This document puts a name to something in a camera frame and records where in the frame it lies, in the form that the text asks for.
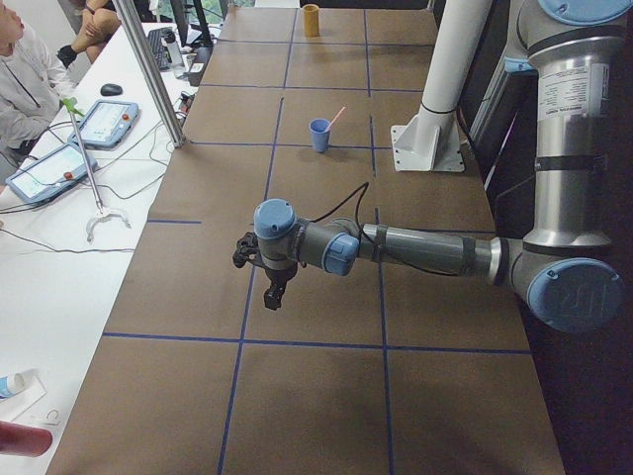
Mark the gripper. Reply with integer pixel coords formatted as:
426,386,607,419
263,262,298,310

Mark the blue plastic cup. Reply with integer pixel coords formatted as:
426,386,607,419
309,118,330,153

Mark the pink chopstick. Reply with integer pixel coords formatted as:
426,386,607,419
324,106,346,133

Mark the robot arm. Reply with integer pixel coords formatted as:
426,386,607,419
233,1,632,333

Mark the yellow bamboo cup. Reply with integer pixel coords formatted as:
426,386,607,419
302,4,319,38

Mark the upper teach pendant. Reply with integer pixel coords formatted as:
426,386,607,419
66,99,139,149

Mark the teach pendant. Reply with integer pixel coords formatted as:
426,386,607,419
66,99,139,149
5,143,87,204

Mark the black computer mouse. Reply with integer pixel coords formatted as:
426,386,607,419
100,83,123,97

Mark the lower teach pendant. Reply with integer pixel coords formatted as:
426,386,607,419
5,143,87,204

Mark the white bottle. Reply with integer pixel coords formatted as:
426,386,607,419
1,370,46,402

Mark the reacher grabber tool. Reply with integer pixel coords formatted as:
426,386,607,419
61,98,132,242

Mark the black keyboard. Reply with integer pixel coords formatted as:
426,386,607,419
146,28,174,71

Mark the red cylinder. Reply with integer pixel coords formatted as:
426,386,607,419
0,422,52,457

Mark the seated person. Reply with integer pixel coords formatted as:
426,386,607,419
1,5,75,155

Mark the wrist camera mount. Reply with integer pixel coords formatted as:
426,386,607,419
232,232,260,268

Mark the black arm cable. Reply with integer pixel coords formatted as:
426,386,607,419
314,180,461,276

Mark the aluminium frame post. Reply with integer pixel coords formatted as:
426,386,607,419
113,0,185,148

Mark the white pedestal column base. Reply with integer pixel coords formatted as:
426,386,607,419
391,0,493,172

